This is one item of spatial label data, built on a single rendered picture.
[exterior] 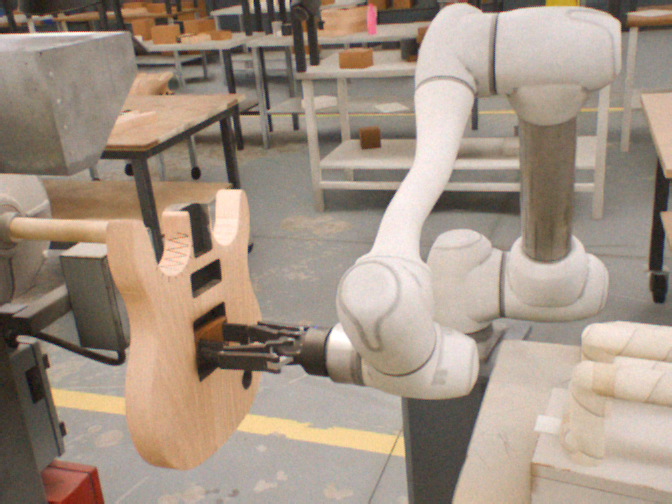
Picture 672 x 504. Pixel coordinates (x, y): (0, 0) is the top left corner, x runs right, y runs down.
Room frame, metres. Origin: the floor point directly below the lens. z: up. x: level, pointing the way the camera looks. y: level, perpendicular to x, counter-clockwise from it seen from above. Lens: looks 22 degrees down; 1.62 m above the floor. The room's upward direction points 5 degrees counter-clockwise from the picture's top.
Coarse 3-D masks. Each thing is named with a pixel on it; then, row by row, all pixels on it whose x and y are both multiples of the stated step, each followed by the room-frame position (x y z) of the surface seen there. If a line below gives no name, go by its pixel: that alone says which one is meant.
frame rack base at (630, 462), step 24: (552, 408) 0.74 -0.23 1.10; (624, 408) 0.73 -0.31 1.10; (648, 408) 0.72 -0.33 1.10; (624, 432) 0.69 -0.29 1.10; (648, 432) 0.68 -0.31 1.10; (552, 456) 0.65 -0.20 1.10; (624, 456) 0.65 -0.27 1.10; (648, 456) 0.64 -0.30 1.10; (552, 480) 0.64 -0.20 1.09; (576, 480) 0.63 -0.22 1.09; (600, 480) 0.62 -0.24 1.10; (624, 480) 0.61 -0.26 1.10; (648, 480) 0.61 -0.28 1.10
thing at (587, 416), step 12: (576, 384) 0.64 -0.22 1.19; (576, 396) 0.64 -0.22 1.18; (588, 396) 0.63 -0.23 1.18; (600, 396) 0.64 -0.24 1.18; (576, 408) 0.64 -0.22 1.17; (588, 408) 0.63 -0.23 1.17; (600, 408) 0.64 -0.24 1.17; (576, 420) 0.64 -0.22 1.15; (588, 420) 0.63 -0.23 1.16; (600, 420) 0.64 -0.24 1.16; (576, 432) 0.64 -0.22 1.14; (588, 432) 0.63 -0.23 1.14; (600, 432) 0.64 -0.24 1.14; (588, 444) 0.63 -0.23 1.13; (600, 444) 0.64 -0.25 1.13; (576, 456) 0.64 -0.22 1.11; (588, 456) 0.63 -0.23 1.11; (600, 456) 0.64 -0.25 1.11
